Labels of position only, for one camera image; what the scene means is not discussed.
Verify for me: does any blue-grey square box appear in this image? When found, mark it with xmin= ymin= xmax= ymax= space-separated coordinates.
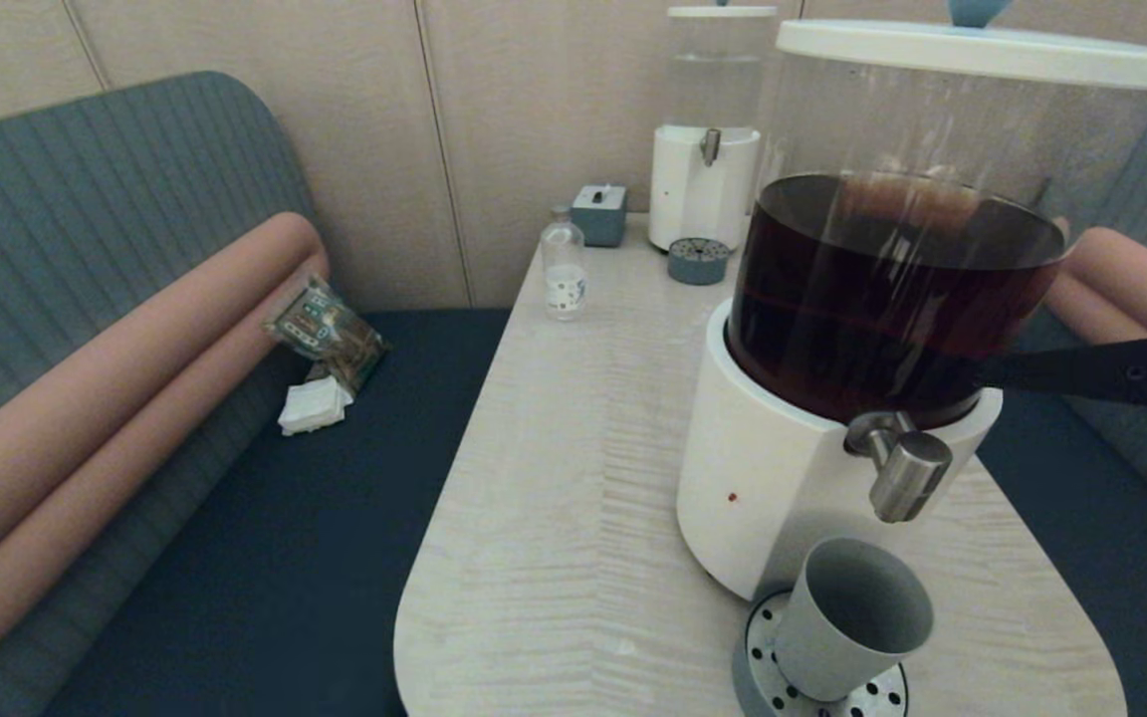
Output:
xmin=571 ymin=184 xmax=627 ymax=248

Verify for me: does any teal sofa bench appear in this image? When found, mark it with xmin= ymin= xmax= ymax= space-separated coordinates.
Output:
xmin=0 ymin=72 xmax=515 ymax=717
xmin=972 ymin=85 xmax=1147 ymax=717

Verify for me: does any large white dispenser lid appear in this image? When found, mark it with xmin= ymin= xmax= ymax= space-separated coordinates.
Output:
xmin=775 ymin=0 xmax=1147 ymax=91

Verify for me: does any small white dispenser lid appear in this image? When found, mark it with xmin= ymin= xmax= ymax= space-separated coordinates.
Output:
xmin=666 ymin=0 xmax=779 ymax=20

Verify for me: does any grey plastic cup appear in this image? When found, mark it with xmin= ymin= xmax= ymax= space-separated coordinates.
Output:
xmin=773 ymin=538 xmax=935 ymax=703

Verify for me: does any small clear water dispenser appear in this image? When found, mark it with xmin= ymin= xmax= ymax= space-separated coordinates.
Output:
xmin=647 ymin=15 xmax=776 ymax=253

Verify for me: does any small blue perforated drip tray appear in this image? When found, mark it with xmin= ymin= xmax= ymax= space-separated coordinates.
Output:
xmin=666 ymin=237 xmax=731 ymax=287

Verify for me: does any white folded napkin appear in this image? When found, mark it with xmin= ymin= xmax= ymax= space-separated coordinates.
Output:
xmin=277 ymin=376 xmax=353 ymax=437

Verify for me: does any pink bolster cushion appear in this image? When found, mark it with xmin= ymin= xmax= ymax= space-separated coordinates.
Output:
xmin=1066 ymin=227 xmax=1147 ymax=340
xmin=1043 ymin=274 xmax=1147 ymax=350
xmin=0 ymin=211 xmax=324 ymax=608
xmin=0 ymin=254 xmax=331 ymax=668

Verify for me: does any clear plastic bottle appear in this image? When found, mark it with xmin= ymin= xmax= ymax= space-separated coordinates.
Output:
xmin=540 ymin=204 xmax=586 ymax=322

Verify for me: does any green snack packet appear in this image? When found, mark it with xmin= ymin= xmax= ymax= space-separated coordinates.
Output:
xmin=263 ymin=276 xmax=387 ymax=391

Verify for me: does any large dark tea dispenser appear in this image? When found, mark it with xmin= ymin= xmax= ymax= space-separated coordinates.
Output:
xmin=675 ymin=45 xmax=1147 ymax=605

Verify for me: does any large metal dispenser tap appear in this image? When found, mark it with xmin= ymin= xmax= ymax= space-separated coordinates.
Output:
xmin=842 ymin=410 xmax=954 ymax=524

